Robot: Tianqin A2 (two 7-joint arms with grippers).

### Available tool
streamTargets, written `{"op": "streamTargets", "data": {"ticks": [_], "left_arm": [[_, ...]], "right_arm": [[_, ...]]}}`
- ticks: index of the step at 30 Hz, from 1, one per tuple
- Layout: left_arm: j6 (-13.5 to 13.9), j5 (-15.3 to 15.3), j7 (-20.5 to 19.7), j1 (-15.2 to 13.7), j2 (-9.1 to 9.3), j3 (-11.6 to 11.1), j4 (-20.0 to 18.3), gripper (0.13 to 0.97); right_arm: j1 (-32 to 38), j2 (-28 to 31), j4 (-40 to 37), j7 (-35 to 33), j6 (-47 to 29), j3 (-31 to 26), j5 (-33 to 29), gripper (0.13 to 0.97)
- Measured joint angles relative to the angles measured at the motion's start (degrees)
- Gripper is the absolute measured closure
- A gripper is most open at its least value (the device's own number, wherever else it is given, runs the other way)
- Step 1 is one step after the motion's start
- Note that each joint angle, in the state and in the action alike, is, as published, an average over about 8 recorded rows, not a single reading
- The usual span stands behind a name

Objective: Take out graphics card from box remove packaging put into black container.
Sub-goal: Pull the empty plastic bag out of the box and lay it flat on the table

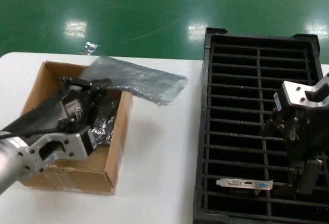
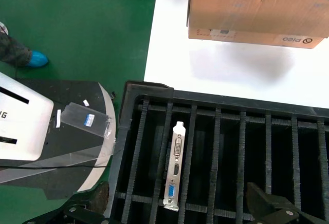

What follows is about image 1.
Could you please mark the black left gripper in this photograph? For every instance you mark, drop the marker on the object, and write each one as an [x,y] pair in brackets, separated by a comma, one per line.
[51,113]

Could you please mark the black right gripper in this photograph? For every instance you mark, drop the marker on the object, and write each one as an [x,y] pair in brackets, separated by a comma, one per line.
[306,134]

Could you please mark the grey antistatic plastic bag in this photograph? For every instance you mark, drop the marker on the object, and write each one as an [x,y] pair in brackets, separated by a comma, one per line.
[144,80]

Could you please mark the graphics card with metal bracket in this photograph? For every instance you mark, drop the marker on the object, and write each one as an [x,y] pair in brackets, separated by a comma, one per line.
[244,184]

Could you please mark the graphics card in antistatic bag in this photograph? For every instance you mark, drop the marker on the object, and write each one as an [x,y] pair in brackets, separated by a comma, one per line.
[105,121]

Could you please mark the black slotted plastic container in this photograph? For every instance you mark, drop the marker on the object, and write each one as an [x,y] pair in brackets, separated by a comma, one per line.
[259,80]

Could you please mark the brown cardboard box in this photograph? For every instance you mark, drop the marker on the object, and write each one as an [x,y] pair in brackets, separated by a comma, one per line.
[64,180]

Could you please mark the crumpled foil scrap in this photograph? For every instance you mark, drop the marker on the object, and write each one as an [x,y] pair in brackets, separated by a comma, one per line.
[90,48]

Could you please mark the silver right wrist bracket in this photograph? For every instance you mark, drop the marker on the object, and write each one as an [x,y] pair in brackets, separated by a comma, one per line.
[300,95]

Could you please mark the silver wrist bracket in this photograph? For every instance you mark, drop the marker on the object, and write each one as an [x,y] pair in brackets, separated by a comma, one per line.
[300,95]
[61,147]

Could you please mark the silver left wrist bracket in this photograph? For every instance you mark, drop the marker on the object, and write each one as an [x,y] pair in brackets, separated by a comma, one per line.
[61,147]

